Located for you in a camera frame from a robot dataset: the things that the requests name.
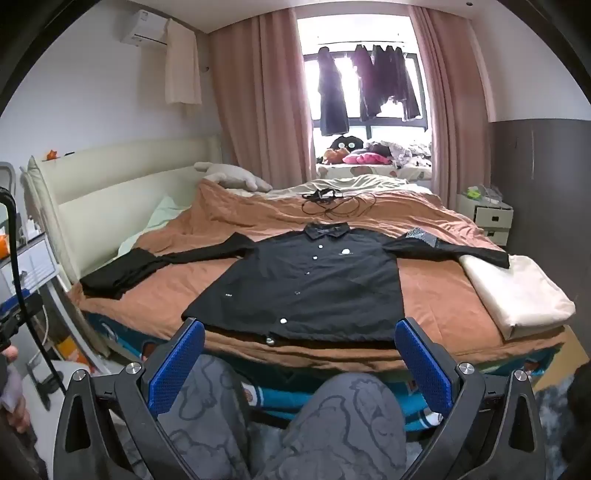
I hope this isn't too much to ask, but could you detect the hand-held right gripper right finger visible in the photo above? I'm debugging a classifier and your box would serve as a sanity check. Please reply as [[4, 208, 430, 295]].
[[394, 318, 548, 480]]

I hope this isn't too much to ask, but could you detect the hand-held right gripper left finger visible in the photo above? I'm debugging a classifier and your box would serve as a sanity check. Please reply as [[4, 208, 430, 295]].
[[51, 318, 208, 480]]

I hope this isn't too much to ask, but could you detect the black button shirt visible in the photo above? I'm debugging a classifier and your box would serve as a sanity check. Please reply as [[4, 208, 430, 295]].
[[81, 222, 511, 347]]

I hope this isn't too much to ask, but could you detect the pile of clothes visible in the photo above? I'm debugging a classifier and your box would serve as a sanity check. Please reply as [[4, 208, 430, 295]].
[[365, 141, 435, 169]]

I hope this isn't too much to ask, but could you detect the person's left hand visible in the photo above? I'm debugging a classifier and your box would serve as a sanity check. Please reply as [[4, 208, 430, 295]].
[[0, 345, 31, 435]]

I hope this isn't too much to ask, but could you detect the person's left leg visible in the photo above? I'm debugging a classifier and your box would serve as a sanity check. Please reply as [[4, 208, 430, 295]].
[[157, 355, 259, 480]]

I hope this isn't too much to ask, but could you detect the person's leg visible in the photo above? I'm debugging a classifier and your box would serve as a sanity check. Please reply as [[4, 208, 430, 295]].
[[157, 355, 259, 480], [252, 373, 409, 480]]

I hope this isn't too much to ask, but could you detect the white side table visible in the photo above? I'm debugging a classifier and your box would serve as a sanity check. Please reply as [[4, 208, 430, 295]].
[[0, 161, 63, 296]]

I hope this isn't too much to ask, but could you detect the orange blanket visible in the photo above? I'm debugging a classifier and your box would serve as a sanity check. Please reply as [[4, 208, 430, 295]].
[[69, 178, 573, 374]]

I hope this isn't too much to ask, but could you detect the teal printed bed sheet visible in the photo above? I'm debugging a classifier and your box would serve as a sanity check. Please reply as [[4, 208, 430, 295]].
[[85, 309, 573, 430]]

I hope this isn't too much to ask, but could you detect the person's right leg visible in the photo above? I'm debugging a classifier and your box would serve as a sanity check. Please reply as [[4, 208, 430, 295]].
[[252, 373, 409, 480]]

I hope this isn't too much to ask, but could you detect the cream folded cloth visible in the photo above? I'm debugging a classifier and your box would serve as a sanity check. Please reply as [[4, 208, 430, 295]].
[[459, 254, 577, 342]]

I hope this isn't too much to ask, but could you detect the grey fluffy rug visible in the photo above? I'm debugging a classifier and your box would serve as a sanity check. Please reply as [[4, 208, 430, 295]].
[[536, 383, 591, 462]]

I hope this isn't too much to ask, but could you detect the cardboard box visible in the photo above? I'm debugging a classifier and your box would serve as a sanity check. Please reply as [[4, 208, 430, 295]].
[[531, 332, 591, 393]]

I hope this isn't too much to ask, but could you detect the light green pillow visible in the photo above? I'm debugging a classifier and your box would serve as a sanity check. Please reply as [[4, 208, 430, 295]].
[[115, 196, 190, 257]]

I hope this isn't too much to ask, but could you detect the white nightstand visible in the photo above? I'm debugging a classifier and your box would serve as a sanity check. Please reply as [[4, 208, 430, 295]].
[[457, 191, 514, 245]]

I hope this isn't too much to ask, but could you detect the cream bed headboard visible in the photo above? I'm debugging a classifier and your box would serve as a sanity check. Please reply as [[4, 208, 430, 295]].
[[25, 136, 222, 296]]

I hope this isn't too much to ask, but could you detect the beige plush pillow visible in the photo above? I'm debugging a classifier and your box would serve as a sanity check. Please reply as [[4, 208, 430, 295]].
[[194, 161, 273, 192]]

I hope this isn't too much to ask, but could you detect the printed window seat cushion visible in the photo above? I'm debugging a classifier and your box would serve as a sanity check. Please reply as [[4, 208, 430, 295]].
[[316, 162, 434, 182]]

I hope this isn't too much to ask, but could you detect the pink clothing pile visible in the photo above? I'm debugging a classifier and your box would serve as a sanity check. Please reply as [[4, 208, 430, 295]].
[[342, 152, 391, 165]]

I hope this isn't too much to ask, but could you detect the black plush toy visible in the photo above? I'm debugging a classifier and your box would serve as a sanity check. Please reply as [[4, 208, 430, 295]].
[[330, 135, 365, 153]]

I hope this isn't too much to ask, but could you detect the pink curtain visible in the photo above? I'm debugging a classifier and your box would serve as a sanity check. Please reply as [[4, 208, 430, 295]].
[[210, 7, 319, 195], [409, 4, 497, 208]]

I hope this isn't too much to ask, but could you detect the dark hanging garment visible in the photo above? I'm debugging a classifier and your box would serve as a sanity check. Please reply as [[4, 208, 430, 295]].
[[351, 44, 384, 121], [372, 45, 422, 121], [316, 46, 350, 137]]

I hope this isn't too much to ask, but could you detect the white hanging cloth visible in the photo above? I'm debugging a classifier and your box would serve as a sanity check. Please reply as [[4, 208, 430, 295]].
[[165, 21, 203, 107]]

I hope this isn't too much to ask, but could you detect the white air conditioner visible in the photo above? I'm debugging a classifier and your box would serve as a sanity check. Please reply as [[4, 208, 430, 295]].
[[121, 9, 171, 46]]

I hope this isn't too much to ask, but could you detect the thick black cable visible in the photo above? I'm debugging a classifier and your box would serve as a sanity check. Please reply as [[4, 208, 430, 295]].
[[0, 187, 65, 398]]

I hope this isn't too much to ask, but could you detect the thin black cable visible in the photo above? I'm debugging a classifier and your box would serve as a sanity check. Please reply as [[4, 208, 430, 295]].
[[301, 188, 377, 217]]

